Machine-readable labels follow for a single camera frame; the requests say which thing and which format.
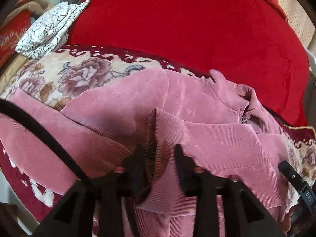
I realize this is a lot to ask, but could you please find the pink corduroy jacket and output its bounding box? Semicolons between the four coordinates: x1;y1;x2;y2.
10;69;289;236

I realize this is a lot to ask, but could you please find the red quilt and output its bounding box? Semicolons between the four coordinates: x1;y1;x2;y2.
68;0;309;126

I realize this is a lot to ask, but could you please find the right hand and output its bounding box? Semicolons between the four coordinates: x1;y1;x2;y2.
280;206;295;235

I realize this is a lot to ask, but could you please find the beige dotted curtain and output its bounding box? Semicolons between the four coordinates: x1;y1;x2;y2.
278;0;315;55

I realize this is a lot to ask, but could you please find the white crackle pattern folded cloth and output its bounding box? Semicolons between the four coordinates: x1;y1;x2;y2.
15;0;91;59

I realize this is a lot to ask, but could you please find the red gift box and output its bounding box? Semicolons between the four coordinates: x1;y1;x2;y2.
0;10;31;67

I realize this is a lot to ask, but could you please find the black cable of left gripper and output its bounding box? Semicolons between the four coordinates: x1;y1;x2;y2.
0;98;94;188

